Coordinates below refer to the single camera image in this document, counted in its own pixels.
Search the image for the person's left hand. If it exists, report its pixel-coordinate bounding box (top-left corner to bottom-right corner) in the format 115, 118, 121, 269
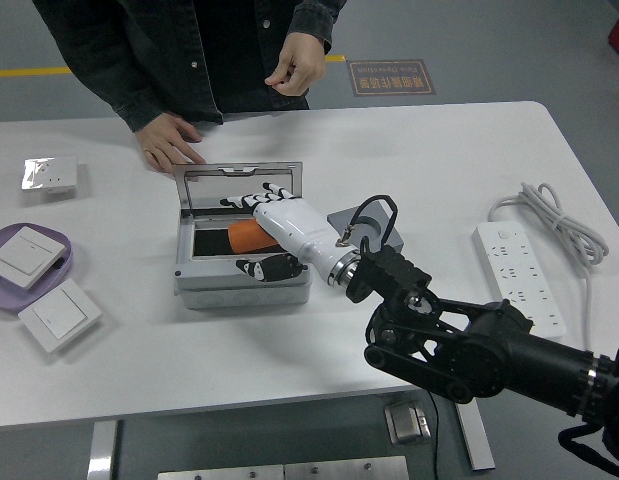
264, 33, 327, 97

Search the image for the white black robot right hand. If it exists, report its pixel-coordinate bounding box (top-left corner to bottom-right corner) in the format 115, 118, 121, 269
219, 182, 355, 289

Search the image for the person's right hand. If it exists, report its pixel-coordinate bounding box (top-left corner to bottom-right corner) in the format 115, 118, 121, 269
135, 112, 208, 175

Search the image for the orange cylinder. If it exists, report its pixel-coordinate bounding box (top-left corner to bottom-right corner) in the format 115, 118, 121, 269
227, 219, 280, 255

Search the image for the grey box with clear lid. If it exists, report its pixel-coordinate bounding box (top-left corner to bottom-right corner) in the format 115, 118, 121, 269
171, 160, 312, 310

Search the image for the grey cube with round hole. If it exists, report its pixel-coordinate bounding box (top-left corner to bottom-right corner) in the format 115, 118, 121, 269
326, 202, 405, 254

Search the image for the silver floor socket box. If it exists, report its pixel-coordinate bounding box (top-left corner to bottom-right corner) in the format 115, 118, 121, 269
383, 399, 433, 445

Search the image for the person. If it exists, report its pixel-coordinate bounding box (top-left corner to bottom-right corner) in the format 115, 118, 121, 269
31, 0, 348, 134

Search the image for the brown floor sign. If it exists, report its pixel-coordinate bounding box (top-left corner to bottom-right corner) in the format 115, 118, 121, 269
346, 59, 437, 97

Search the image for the white power strip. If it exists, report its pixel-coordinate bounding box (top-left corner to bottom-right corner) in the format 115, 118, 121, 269
471, 222, 568, 340

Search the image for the purple tray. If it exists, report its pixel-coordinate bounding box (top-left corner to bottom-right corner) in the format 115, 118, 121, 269
0, 222, 74, 313

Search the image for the white table leg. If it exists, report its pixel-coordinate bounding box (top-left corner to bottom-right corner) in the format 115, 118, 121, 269
453, 399, 496, 471
86, 420, 119, 480

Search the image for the white wall socket in wrap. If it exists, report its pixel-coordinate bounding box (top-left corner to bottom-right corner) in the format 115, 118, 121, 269
21, 156, 79, 194

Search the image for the white wall switch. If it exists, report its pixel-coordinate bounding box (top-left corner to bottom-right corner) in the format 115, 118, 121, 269
17, 278, 104, 353
0, 225, 72, 290

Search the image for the white power cord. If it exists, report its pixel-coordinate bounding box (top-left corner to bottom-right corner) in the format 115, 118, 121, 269
487, 181, 610, 351

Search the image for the metal base plate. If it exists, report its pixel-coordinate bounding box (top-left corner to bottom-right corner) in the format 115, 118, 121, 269
157, 455, 410, 480

